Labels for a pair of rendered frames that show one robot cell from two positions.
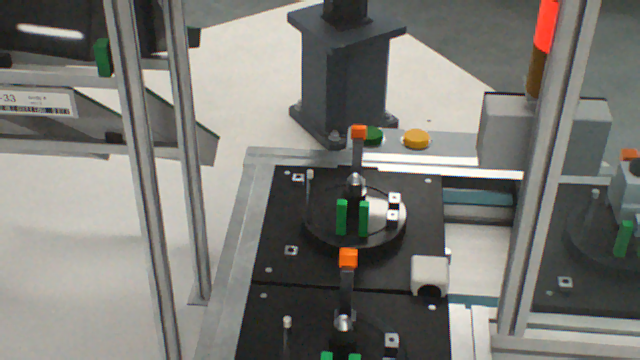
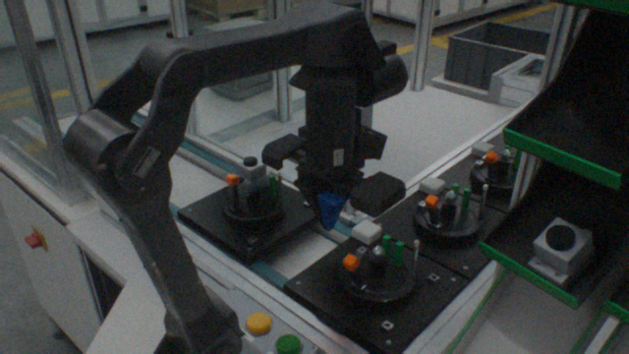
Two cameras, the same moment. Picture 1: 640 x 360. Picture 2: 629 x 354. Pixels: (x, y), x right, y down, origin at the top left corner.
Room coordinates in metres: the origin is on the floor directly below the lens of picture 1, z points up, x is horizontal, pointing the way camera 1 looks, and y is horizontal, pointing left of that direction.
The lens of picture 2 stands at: (1.49, 0.29, 1.63)
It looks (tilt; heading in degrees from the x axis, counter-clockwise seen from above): 32 degrees down; 217
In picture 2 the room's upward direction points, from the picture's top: straight up
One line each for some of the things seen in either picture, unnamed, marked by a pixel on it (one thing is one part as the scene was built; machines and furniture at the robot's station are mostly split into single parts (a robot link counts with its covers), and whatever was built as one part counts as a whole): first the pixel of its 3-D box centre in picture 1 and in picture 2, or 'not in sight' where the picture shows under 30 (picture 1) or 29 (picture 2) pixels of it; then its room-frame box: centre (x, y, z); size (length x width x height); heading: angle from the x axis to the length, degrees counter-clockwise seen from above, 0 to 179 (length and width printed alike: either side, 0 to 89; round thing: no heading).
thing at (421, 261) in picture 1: (354, 198); (377, 263); (0.85, -0.06, 1.01); 0.24 x 0.24 x 0.13; 85
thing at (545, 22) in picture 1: (566, 20); not in sight; (0.71, -0.24, 1.33); 0.05 x 0.05 x 0.05
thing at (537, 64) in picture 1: (556, 67); not in sight; (0.71, -0.24, 1.28); 0.05 x 0.05 x 0.05
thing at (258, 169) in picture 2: not in sight; (255, 171); (0.80, -0.40, 1.06); 0.08 x 0.04 x 0.07; 175
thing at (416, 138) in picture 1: (416, 140); (258, 324); (1.05, -0.16, 0.96); 0.04 x 0.04 x 0.02
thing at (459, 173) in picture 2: not in sight; (503, 164); (0.36, -0.01, 1.01); 0.24 x 0.24 x 0.13; 85
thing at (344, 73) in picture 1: (344, 72); not in sight; (1.26, -0.06, 0.96); 0.15 x 0.15 x 0.20; 32
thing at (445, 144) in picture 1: (414, 157); (259, 337); (1.05, -0.16, 0.93); 0.21 x 0.07 x 0.06; 85
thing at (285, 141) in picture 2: not in sight; (329, 150); (1.05, -0.03, 1.33); 0.19 x 0.06 x 0.08; 84
